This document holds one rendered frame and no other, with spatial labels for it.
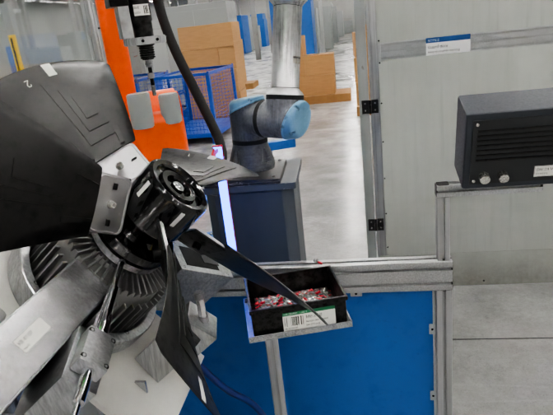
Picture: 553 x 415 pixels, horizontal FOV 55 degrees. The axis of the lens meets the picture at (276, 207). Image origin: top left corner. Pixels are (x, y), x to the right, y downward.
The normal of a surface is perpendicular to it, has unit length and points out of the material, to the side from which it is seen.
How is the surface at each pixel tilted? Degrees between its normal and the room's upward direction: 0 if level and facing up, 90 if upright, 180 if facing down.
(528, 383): 0
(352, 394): 90
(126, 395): 50
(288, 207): 90
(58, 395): 102
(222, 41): 90
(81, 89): 40
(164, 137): 90
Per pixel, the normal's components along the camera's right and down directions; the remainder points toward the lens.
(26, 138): 0.80, -0.14
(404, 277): -0.14, 0.33
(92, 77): 0.30, -0.64
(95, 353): 0.69, -0.65
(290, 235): 0.62, 0.18
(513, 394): -0.11, -0.94
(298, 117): 0.83, 0.26
